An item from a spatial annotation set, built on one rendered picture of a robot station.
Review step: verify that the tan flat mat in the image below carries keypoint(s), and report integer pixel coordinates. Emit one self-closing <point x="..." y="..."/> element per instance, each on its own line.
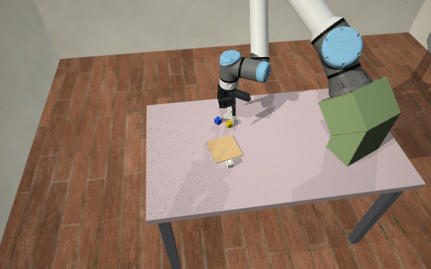
<point x="223" y="149"/>

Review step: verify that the white die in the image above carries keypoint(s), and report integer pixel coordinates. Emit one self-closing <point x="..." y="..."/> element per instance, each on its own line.
<point x="229" y="163"/>

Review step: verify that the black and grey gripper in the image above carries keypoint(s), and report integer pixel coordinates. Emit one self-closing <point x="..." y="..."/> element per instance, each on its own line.
<point x="225" y="100"/>

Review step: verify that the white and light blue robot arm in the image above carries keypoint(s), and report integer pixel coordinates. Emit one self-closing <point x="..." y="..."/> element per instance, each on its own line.
<point x="339" y="50"/>

